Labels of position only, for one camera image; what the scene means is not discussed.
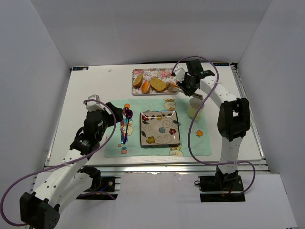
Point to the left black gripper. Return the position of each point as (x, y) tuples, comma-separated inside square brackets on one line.
[(110, 115)]

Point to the square floral ceramic plate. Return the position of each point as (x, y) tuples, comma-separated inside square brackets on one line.
[(159, 128)]

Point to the metal serving tongs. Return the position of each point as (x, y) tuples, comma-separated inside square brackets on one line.
[(195, 95)]

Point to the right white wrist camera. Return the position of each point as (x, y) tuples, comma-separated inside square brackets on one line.
[(180, 75)]

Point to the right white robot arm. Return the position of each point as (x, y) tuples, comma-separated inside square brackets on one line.
[(234, 113)]

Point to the half brown bread roll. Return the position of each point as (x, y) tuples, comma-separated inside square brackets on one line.
[(138, 81)]

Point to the floral rectangular tray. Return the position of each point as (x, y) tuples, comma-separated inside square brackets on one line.
[(163, 74)]

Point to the pale yellow mug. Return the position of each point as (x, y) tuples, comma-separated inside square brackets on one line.
[(193, 105)]

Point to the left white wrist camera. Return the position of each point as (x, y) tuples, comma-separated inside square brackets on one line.
[(92, 105)]

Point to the iridescent purple spoon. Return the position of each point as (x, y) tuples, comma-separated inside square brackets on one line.
[(129, 114)]

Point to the orange sandwich bun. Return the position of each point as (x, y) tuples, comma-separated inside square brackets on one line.
[(145, 87)]

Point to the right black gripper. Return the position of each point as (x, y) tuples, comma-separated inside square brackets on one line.
[(190, 86)]

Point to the brown bread slice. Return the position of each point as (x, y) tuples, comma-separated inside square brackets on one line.
[(158, 84)]

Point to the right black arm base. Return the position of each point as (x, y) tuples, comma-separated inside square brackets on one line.
[(219, 183)]

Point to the left blue table label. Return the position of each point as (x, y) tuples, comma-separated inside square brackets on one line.
[(80, 68)]

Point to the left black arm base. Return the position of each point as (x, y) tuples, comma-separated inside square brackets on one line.
[(104, 184)]

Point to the blue table label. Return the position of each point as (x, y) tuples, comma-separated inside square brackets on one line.
[(218, 64), (80, 68)]

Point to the right blue table label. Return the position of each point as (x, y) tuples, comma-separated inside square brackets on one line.
[(218, 64)]

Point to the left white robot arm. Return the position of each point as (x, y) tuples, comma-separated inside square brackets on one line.
[(41, 209)]

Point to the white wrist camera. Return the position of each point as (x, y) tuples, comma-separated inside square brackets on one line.
[(92, 105), (180, 75)]

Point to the light green cartoon placemat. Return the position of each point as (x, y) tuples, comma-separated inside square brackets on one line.
[(194, 135)]

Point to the round orange bun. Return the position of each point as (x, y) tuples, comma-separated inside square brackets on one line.
[(172, 87)]

